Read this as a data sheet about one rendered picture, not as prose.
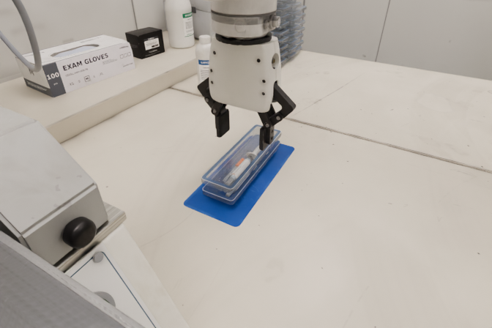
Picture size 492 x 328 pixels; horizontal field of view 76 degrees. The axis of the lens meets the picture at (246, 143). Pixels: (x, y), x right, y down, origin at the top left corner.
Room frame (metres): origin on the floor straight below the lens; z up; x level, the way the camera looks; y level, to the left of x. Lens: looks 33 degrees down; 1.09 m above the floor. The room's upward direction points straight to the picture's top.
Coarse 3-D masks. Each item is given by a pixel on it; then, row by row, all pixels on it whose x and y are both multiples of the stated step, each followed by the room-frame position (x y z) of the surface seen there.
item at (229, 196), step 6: (276, 144) 0.48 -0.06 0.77; (270, 150) 0.46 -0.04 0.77; (264, 156) 0.45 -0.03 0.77; (252, 174) 0.40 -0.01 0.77; (246, 180) 0.38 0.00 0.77; (240, 186) 0.37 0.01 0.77; (210, 192) 0.35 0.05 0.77; (216, 192) 0.35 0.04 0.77; (222, 192) 0.35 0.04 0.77; (234, 192) 0.35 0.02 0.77; (228, 198) 0.34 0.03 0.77
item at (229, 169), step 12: (252, 132) 0.49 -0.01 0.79; (276, 132) 0.49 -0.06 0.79; (240, 144) 0.45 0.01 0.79; (252, 144) 0.45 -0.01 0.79; (228, 156) 0.42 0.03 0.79; (240, 156) 0.42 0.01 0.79; (252, 156) 0.42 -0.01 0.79; (216, 168) 0.38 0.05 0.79; (228, 168) 0.38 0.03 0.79; (240, 168) 0.38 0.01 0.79; (216, 180) 0.36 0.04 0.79; (228, 180) 0.36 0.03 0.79
